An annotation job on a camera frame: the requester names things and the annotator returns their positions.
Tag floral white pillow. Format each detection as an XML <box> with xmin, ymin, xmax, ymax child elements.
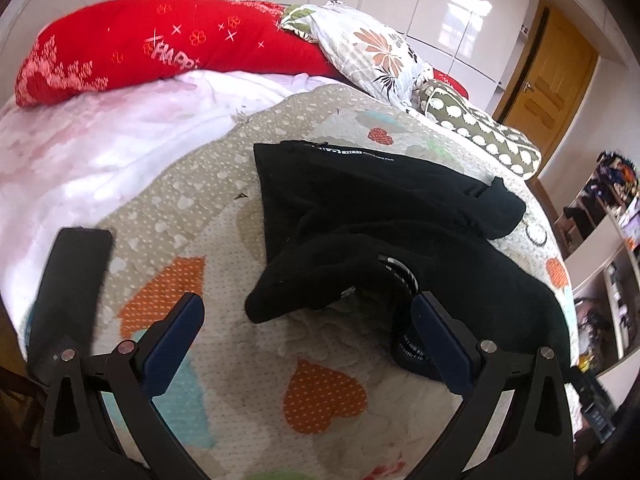
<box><xmin>279</xmin><ymin>0</ymin><xmax>434</xmax><ymax>108</ymax></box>

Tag green white patterned bolster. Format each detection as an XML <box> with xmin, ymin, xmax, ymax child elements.
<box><xmin>412</xmin><ymin>79</ymin><xmax>542</xmax><ymax>180</ymax></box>

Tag black pants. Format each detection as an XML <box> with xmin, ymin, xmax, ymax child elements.
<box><xmin>245</xmin><ymin>141</ymin><xmax>570</xmax><ymax>379</ymax></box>

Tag pink white bed sheet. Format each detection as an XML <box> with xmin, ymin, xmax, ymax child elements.
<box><xmin>1</xmin><ymin>70</ymin><xmax>330</xmax><ymax>328</ymax></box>

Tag white shelf unit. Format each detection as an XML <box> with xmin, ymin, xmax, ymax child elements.
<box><xmin>552</xmin><ymin>149</ymin><xmax>640</xmax><ymax>441</ymax></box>

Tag red long pillow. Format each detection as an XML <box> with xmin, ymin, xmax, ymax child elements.
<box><xmin>14</xmin><ymin>0</ymin><xmax>338</xmax><ymax>107</ymax></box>

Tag heart pattern quilt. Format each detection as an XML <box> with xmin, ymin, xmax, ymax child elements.
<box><xmin>94</xmin><ymin>84</ymin><xmax>578</xmax><ymax>479</ymax></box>

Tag wooden door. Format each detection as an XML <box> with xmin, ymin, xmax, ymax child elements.
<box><xmin>494</xmin><ymin>1</ymin><xmax>599</xmax><ymax>162</ymax></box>

